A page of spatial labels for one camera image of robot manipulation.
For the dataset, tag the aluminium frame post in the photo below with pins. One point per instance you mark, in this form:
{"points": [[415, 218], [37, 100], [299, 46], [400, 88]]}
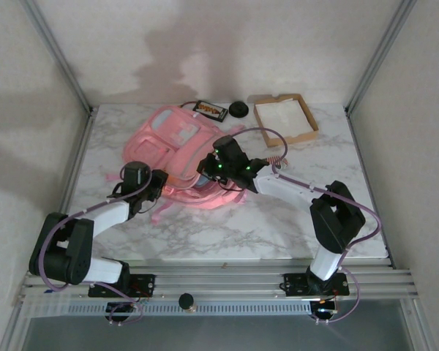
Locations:
{"points": [[379, 55], [59, 55]]}

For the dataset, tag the stars and stripes pouch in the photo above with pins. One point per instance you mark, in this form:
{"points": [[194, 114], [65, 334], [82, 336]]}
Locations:
{"points": [[280, 162]]}

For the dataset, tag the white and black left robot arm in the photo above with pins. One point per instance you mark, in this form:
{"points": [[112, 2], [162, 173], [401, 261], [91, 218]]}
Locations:
{"points": [[109, 217]]}

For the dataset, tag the pink backpack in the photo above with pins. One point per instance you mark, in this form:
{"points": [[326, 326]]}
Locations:
{"points": [[179, 146]]}

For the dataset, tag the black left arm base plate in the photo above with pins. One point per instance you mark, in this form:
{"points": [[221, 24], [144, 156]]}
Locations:
{"points": [[146, 283]]}

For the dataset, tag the blue-grey pencil case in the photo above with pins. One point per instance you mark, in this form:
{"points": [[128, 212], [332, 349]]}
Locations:
{"points": [[205, 181]]}

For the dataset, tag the black round cap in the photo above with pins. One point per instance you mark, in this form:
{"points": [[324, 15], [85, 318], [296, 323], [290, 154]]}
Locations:
{"points": [[239, 109]]}

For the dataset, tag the aluminium rail frame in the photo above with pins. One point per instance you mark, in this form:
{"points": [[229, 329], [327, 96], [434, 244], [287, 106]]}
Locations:
{"points": [[223, 278]]}

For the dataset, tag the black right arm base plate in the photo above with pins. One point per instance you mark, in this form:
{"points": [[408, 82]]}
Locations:
{"points": [[294, 285]]}

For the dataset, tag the black knob on brass stem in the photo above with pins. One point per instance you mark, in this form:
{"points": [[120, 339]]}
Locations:
{"points": [[186, 301]]}

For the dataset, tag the grey metal panel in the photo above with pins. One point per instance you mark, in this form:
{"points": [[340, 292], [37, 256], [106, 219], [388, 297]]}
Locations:
{"points": [[219, 334]]}

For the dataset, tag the white paper sheet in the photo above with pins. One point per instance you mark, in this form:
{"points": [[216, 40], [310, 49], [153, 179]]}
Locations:
{"points": [[283, 117]]}

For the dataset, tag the black controller board with LEDs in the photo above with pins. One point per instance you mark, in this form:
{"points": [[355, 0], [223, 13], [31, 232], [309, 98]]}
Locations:
{"points": [[119, 311], [323, 311]]}

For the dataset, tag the brown cardboard tray box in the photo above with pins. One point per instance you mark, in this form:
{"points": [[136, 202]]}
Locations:
{"points": [[296, 137]]}

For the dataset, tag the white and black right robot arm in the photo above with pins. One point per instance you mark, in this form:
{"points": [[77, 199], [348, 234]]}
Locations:
{"points": [[285, 188]]}

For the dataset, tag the aluminium side rail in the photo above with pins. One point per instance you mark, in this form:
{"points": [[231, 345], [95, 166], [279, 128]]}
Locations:
{"points": [[85, 137]]}

